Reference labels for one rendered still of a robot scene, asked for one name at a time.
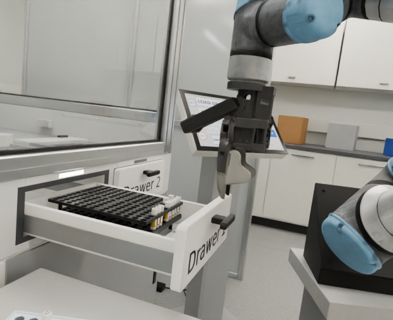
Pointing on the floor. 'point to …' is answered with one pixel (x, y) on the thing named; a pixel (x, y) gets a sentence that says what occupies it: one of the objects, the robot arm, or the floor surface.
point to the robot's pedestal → (343, 299)
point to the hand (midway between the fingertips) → (222, 189)
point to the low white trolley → (70, 300)
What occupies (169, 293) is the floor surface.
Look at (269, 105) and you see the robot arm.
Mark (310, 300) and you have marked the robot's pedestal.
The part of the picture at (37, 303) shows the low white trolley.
